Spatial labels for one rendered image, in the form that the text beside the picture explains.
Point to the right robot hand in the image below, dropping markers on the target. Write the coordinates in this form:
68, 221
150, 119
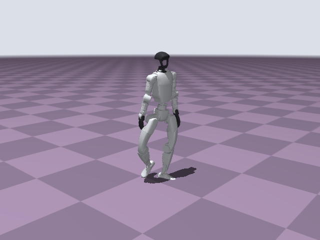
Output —
141, 122

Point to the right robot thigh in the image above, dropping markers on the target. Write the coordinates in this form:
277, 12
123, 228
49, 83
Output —
146, 132

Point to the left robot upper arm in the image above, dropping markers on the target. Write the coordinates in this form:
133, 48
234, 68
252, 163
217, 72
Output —
174, 91

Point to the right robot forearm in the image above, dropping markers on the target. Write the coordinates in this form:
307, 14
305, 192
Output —
143, 110

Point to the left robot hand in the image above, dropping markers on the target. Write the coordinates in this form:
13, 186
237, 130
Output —
177, 117

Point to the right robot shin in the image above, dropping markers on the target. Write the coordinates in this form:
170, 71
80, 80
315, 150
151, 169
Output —
145, 158

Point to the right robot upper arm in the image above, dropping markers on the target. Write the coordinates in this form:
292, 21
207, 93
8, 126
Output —
150, 80

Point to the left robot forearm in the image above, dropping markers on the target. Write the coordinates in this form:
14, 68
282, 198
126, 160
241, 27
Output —
174, 103

